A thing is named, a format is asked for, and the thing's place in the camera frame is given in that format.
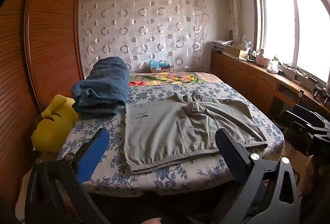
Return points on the flat cardboard box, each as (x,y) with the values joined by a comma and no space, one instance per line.
(236,52)

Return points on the pink jug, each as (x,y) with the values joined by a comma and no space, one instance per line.
(261,57)

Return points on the circle patterned curtain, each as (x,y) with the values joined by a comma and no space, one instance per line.
(144,30)

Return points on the white tied curtain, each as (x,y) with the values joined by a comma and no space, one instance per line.
(233,7)

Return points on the grey pants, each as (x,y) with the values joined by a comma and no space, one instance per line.
(170,128)

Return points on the yellow plush cushion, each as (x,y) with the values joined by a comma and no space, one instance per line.
(54,123)

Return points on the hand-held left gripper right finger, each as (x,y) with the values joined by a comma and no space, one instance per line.
(230,155)

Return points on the wooden cabinet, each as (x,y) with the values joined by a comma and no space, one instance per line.
(245,77)

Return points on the window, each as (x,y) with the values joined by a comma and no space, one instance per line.
(296,25)

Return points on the stack of papers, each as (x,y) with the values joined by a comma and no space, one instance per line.
(221,45)

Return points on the colourful flower blanket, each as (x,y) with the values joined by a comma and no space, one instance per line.
(167,77)

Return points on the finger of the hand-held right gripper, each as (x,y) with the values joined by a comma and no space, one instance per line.
(296,121)

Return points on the small cardboard box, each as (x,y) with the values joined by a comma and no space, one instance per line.
(161,69)

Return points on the folded blue jeans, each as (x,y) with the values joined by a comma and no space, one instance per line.
(103,87)

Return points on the person's left hand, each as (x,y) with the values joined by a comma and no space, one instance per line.
(152,221)

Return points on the wooden slatted wardrobe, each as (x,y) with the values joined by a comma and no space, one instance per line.
(38,46)

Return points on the light blue plastic bag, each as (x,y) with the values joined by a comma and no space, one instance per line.
(157,63)

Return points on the blue floral blanket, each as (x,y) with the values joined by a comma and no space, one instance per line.
(154,177)

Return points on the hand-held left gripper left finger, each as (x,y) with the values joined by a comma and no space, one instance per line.
(93,155)

